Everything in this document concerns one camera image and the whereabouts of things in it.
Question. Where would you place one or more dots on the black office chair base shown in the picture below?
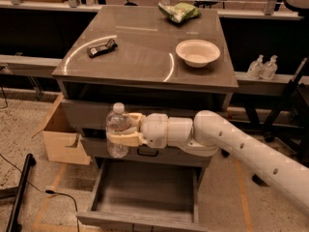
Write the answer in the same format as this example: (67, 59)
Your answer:
(288, 117)

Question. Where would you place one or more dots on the cardboard box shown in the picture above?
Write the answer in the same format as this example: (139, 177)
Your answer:
(62, 142)

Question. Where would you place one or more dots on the green snack bag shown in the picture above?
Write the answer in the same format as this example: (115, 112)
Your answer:
(180, 12)

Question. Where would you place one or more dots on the black stand leg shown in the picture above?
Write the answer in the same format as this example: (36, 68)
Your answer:
(13, 225)

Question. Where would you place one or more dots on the grey middle drawer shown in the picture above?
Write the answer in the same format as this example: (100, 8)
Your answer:
(97, 148)

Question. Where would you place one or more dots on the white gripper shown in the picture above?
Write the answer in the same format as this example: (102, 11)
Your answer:
(154, 130)

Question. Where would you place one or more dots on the clear plastic water bottle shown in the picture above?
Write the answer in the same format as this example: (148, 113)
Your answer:
(117, 120)

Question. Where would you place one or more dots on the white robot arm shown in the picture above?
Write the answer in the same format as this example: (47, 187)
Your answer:
(204, 133)

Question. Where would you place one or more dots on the grey top drawer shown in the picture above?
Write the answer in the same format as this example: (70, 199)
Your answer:
(88, 117)

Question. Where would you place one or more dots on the grey open bottom drawer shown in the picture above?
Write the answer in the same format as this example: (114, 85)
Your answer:
(134, 196)

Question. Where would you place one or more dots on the grey drawer cabinet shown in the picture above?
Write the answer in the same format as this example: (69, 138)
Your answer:
(144, 68)

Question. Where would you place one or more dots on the white paper bowl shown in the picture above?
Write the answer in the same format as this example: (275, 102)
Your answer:
(197, 53)

